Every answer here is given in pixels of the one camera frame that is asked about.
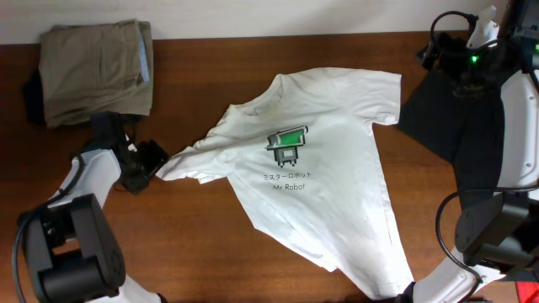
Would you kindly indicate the red garment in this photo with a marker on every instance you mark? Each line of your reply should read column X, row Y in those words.
column 527, row 292

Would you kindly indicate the folded black garment under trousers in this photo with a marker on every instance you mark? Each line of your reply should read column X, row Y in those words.
column 35, row 114

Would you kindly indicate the white printed t-shirt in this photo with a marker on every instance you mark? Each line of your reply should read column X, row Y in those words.
column 302, row 160

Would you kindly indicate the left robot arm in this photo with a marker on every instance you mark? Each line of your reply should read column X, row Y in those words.
column 70, row 251

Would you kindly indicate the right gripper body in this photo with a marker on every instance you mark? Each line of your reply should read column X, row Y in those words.
column 457, row 61

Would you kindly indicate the folded khaki trousers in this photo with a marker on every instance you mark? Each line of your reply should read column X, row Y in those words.
column 89, row 69

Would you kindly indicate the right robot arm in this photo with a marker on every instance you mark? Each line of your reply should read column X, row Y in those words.
column 497, row 240

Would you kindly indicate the dark green t-shirt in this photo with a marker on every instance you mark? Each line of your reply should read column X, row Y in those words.
column 462, row 121

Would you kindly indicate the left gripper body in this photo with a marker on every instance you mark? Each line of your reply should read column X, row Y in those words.
column 144, row 159

